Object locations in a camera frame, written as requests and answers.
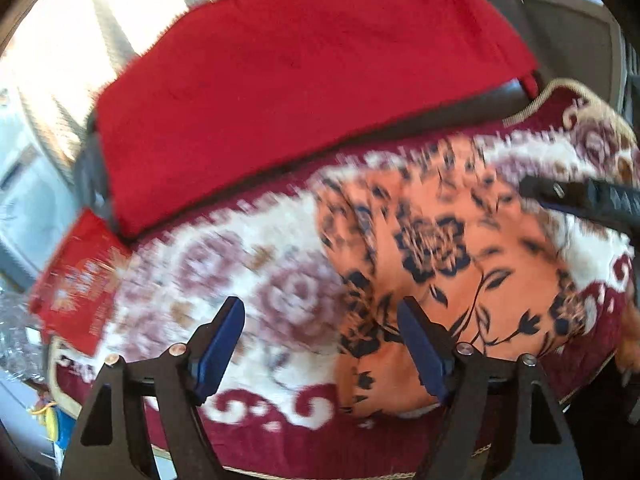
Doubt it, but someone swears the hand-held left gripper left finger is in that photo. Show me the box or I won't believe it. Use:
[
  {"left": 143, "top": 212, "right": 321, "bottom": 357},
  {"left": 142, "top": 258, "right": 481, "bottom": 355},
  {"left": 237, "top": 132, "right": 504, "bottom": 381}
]
[{"left": 60, "top": 296, "right": 247, "bottom": 480}]

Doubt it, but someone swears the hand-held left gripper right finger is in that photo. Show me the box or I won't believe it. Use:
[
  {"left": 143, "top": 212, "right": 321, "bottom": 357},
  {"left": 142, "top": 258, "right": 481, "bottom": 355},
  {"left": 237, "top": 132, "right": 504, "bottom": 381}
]
[{"left": 397, "top": 296, "right": 586, "bottom": 480}]

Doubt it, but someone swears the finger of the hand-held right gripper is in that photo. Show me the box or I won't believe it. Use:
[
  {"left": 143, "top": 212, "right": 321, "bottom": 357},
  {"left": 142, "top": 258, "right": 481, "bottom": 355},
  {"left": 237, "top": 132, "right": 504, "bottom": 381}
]
[{"left": 518, "top": 174, "right": 596, "bottom": 213}]

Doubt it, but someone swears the orange floral garment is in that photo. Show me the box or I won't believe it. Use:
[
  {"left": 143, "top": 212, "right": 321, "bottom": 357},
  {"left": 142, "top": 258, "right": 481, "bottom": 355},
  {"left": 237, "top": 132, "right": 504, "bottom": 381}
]
[{"left": 314, "top": 139, "right": 607, "bottom": 418}]

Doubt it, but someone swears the red white floral sofa cover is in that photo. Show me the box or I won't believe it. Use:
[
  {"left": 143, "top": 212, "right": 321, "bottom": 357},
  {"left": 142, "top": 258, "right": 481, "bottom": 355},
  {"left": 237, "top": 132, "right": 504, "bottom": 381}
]
[{"left": 47, "top": 79, "right": 640, "bottom": 480}]

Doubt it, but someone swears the red patterned cushion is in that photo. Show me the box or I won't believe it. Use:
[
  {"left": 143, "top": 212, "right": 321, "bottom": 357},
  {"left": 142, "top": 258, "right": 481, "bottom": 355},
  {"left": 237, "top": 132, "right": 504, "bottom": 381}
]
[{"left": 29, "top": 209, "right": 133, "bottom": 357}]

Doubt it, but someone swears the grey sofa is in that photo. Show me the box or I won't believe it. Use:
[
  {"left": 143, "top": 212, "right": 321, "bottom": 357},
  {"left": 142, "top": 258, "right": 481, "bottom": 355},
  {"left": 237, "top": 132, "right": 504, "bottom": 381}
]
[{"left": 74, "top": 0, "right": 631, "bottom": 231}]

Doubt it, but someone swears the colourful toy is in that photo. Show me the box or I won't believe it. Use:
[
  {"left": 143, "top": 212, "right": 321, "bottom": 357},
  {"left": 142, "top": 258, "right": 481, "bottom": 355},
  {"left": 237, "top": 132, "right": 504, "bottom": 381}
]
[{"left": 27, "top": 395, "right": 76, "bottom": 456}]

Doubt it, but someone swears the clear plastic wrap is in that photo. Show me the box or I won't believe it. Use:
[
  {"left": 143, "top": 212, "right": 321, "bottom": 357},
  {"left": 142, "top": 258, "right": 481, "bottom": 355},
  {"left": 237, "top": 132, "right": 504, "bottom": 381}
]
[{"left": 0, "top": 287, "right": 53, "bottom": 386}]

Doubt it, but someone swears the plain red blanket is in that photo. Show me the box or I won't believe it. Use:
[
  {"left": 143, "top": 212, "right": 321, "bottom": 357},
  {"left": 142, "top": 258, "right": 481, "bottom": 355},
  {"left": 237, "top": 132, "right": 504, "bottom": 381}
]
[{"left": 92, "top": 0, "right": 543, "bottom": 240}]

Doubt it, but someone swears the beige curtain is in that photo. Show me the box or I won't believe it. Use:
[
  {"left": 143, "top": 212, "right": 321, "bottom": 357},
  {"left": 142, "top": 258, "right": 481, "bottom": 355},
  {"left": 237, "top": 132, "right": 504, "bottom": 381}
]
[{"left": 0, "top": 0, "right": 281, "bottom": 171}]

